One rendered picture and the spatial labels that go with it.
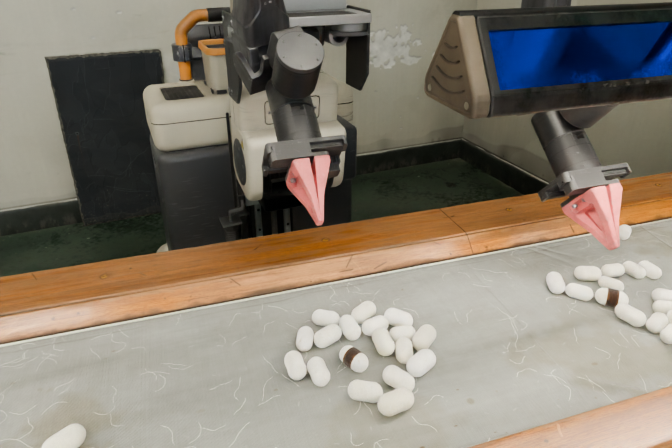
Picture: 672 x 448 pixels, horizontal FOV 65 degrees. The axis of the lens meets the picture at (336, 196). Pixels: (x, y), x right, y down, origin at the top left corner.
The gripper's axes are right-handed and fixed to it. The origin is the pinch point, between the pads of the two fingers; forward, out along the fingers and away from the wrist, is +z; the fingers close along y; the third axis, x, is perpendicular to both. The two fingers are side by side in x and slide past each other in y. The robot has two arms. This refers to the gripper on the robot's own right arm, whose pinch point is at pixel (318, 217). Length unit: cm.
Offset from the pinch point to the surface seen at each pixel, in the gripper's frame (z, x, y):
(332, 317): 11.4, 3.7, -0.3
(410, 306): 11.7, 5.6, 10.4
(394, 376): 19.8, -3.5, 2.8
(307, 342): 13.9, 1.8, -4.2
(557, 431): 27.9, -11.3, 13.6
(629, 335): 21.7, -2.9, 32.6
